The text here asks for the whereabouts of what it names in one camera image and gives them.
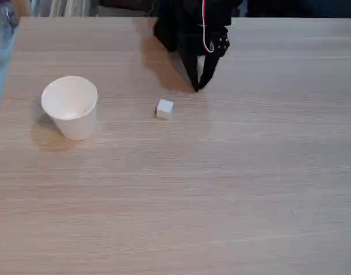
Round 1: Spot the small white block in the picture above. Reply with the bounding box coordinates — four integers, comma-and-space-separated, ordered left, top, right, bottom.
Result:
156, 99, 174, 120

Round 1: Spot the white paper cup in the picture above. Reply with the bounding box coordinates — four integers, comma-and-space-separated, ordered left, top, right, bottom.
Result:
41, 75, 98, 142

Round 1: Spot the pale striped curtain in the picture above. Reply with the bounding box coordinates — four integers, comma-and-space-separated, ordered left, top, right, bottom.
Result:
33, 0, 99, 17

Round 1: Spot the wooden chair part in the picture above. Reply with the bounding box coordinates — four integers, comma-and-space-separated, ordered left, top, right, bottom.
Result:
10, 0, 33, 18

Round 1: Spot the blue fabric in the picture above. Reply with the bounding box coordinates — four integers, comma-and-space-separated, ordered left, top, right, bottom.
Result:
0, 2, 20, 127

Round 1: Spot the white and red motor cable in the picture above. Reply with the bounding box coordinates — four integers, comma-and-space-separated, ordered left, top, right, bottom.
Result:
202, 0, 215, 54

